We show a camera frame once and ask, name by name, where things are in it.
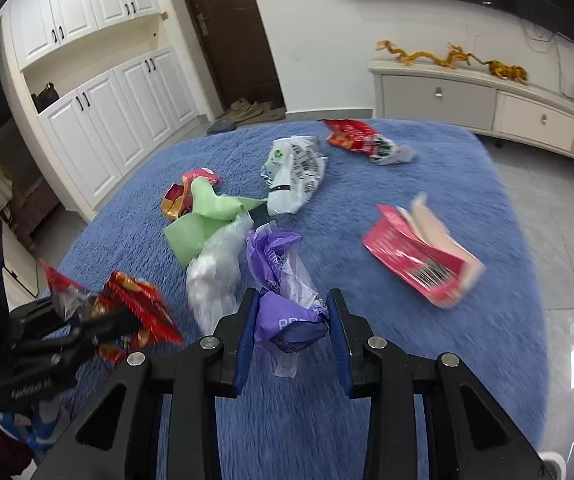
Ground dark handbag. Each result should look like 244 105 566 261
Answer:
32 82 60 113

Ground red white snack packet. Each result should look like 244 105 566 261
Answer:
322 118 415 166

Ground purple plastic bag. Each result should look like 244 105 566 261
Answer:
245 225 329 378

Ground clear plastic bag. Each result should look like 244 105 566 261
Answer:
185 212 258 333

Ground blue white cloth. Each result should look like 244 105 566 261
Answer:
0 399 74 461

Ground dark brown door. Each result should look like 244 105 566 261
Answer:
172 0 285 111

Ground blue fluffy blanket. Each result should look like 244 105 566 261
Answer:
42 119 550 480

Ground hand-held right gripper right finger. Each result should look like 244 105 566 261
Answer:
327 287 548 480

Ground black cable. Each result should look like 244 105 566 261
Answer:
554 40 568 97

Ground grey white television console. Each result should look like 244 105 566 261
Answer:
368 58 574 168

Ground golden tiger figurine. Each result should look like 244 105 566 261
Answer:
484 59 529 83

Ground yellow cable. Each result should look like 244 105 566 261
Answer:
522 20 557 55

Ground red zigzag snack wrapper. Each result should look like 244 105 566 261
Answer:
92 271 185 366

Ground torn red cardboard box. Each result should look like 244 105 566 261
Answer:
362 192 485 308

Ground beige shoes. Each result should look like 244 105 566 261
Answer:
229 99 273 122

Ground white printed plastic bag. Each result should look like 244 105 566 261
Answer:
259 136 329 216

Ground green plastic wrapper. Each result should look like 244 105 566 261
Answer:
163 178 268 267

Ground red silver snack wrapper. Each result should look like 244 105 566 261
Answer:
39 260 98 322

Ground white wall cabinet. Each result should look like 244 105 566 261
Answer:
0 0 203 223

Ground red gold snack wrapper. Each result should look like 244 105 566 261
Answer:
161 169 223 221

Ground golden dragon figurine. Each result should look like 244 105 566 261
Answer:
376 40 473 68

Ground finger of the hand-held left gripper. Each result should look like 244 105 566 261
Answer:
42 310 138 361

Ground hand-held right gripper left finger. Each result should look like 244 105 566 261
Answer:
32 287 260 480

